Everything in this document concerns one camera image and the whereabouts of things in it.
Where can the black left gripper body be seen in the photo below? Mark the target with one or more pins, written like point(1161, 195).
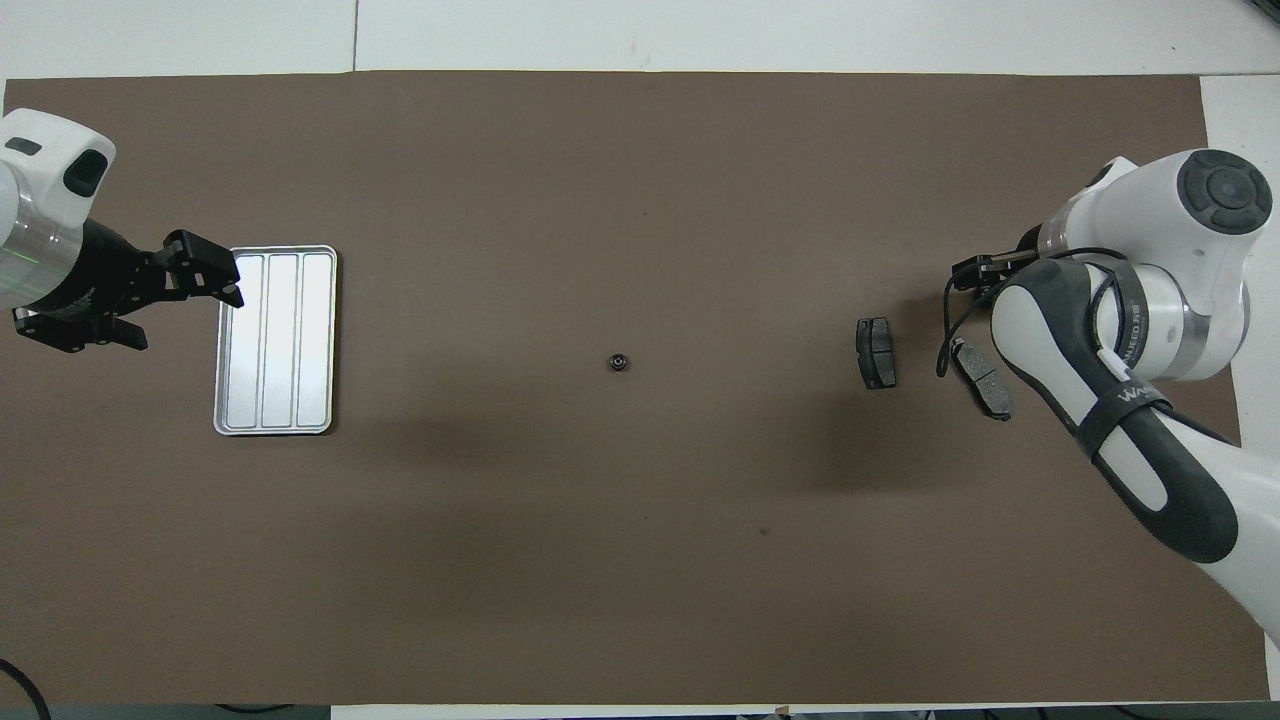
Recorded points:
point(95, 280)

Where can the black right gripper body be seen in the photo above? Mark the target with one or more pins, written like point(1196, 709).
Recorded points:
point(1027, 248)

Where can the small black bearing gear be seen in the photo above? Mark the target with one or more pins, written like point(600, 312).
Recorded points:
point(619, 362)

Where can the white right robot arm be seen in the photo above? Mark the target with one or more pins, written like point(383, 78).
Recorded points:
point(1140, 210)

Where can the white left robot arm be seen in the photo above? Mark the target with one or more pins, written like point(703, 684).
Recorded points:
point(40, 200)

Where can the silver metal tray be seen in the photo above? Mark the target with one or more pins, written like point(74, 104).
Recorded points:
point(280, 340)

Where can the curved dark brake pad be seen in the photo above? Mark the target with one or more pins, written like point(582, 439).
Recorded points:
point(975, 372)

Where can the rectangular dark brake pad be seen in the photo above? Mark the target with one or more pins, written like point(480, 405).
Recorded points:
point(876, 353)

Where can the brown paper table mat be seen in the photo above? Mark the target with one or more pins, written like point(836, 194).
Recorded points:
point(640, 560)

